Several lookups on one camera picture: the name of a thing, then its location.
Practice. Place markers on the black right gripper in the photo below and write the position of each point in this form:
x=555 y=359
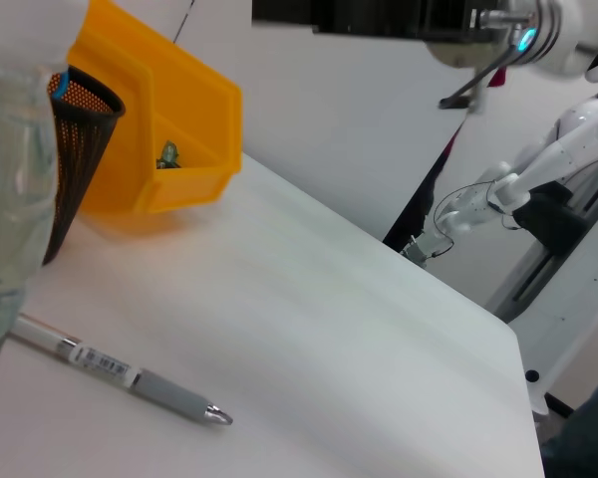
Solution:
x=403 y=17

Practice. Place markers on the green plastic scrap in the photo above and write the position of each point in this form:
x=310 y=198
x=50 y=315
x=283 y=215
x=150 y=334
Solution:
x=168 y=155

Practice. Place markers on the clear green-label water bottle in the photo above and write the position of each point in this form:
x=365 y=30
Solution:
x=10 y=174

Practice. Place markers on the grey retractable pen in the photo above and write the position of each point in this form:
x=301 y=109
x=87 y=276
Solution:
x=164 y=388

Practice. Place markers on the black mesh pen holder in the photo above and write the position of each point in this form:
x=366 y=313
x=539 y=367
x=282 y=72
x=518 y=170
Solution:
x=80 y=159

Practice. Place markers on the yellow plastic bin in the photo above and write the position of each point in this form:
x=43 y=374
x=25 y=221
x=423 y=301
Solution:
x=189 y=99

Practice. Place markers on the black slanted pole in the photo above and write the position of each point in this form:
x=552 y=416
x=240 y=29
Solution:
x=418 y=199

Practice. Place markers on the white humanoid robot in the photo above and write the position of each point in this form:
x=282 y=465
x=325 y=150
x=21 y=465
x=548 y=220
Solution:
x=568 y=149

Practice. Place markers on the grey lift column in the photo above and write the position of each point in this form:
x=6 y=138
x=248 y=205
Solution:
x=578 y=299

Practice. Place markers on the dark teal fabric object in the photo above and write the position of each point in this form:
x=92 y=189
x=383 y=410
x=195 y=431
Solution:
x=588 y=438

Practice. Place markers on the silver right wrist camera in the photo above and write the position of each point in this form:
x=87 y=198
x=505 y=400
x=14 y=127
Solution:
x=458 y=52

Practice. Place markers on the black column bracket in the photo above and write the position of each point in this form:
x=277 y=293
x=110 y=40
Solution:
x=553 y=219

